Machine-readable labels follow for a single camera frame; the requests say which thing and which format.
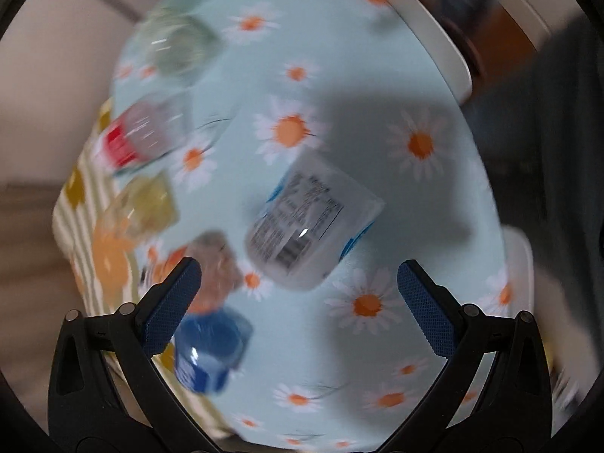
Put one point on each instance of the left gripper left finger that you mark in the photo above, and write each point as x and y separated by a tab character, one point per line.
105	393

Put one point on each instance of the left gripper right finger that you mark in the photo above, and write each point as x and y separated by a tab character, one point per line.
494	390

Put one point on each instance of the blue plastic cup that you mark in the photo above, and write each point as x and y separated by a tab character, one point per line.
208	348

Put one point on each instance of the yellow clear cup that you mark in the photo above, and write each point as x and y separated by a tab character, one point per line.
144	208

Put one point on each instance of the orange cartoon bottle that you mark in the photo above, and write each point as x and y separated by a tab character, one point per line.
221	276

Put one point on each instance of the striped floral duvet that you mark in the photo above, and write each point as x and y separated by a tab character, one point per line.
106	270

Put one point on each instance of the red label water bottle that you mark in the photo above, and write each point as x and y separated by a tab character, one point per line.
152	127

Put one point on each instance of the daisy print tablecloth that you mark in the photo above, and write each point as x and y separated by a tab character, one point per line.
339	367

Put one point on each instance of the green label clear jar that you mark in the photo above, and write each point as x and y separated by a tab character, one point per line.
177	44

